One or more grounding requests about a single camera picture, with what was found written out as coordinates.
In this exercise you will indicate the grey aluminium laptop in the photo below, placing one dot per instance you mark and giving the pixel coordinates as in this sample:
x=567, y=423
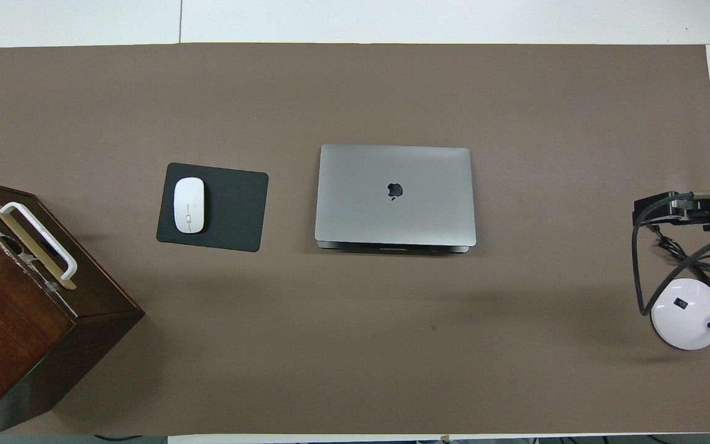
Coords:
x=392, y=209

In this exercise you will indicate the brass plate on box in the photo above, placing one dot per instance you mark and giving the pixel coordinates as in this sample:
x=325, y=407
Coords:
x=28, y=246

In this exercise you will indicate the white desk lamp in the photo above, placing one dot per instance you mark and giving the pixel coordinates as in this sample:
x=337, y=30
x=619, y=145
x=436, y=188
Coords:
x=685, y=311

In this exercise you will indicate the dark brown wooden box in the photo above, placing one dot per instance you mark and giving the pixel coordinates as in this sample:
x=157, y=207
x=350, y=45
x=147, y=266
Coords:
x=4, y=333

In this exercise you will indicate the white computer mouse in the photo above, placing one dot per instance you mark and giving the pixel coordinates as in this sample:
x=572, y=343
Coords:
x=189, y=205

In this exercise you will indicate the black mouse pad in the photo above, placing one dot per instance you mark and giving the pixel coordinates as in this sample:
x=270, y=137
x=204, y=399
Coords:
x=235, y=209

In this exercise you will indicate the brown table mat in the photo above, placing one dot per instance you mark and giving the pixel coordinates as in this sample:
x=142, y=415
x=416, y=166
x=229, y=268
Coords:
x=355, y=92

